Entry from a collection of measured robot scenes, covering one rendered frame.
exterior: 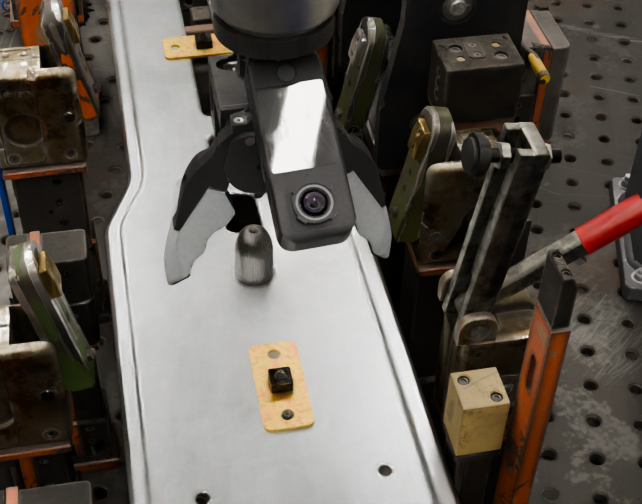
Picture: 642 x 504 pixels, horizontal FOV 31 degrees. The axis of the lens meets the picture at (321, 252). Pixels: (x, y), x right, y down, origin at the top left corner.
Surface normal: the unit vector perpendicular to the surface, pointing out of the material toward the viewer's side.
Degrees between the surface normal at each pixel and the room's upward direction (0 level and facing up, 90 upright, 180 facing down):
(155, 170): 0
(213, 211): 89
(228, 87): 1
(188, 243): 89
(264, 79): 32
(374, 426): 0
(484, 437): 90
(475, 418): 90
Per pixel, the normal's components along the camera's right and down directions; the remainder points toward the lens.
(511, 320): 0.02, -0.73
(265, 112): 0.10, -0.26
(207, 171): 0.20, 0.67
